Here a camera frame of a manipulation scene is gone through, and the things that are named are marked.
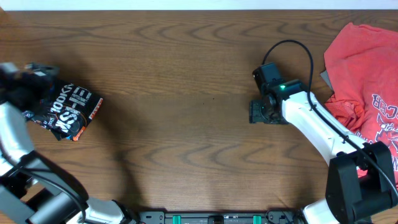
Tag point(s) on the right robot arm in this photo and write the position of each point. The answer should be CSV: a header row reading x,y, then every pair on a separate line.
x,y
360,181

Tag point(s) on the red printed t-shirt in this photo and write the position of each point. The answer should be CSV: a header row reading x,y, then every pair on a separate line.
x,y
361,64

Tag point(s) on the black orange-patterned jersey shirt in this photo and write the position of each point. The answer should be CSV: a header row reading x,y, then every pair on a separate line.
x,y
66,111

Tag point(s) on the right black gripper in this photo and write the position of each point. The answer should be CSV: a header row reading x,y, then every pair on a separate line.
x,y
255,114

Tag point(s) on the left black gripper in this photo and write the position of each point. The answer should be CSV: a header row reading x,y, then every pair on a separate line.
x,y
43,90

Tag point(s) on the dark garment under red shirt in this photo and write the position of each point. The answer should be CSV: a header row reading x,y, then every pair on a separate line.
x,y
325,77

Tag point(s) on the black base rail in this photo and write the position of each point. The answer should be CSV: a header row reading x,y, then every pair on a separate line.
x,y
267,217

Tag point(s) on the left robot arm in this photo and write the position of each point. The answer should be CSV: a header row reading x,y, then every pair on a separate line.
x,y
33,188

